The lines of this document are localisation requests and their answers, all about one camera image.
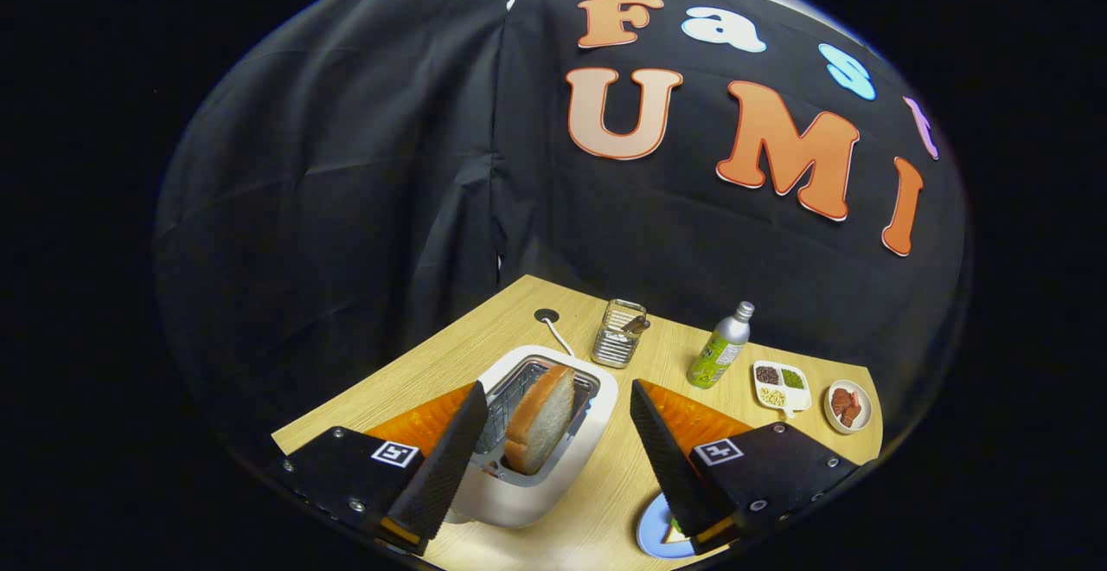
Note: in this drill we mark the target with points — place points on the silver bottle with green label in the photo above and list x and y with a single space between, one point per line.
713 359

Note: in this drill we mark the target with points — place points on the pile of pale soybeans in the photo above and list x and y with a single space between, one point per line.
772 397

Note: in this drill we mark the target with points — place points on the white divided dish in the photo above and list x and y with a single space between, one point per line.
800 400

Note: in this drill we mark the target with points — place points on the round-topped bread slice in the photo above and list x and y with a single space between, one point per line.
540 424

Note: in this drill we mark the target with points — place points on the black backdrop cloth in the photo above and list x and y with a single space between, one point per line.
346 208

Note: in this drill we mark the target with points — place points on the pile of green beans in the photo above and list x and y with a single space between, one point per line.
793 378

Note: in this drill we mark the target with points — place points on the blue round plate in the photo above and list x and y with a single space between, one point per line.
650 532

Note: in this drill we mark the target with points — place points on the white oval plate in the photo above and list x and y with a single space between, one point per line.
863 420

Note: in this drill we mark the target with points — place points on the brown meat piece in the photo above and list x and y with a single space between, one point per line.
853 415
840 400

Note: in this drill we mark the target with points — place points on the white toaster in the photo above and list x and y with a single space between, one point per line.
571 476

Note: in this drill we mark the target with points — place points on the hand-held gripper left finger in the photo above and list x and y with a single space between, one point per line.
445 467

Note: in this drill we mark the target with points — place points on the pile of dark red beans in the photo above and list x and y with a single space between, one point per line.
767 375

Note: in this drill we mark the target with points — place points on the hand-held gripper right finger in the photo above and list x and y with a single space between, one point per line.
666 463

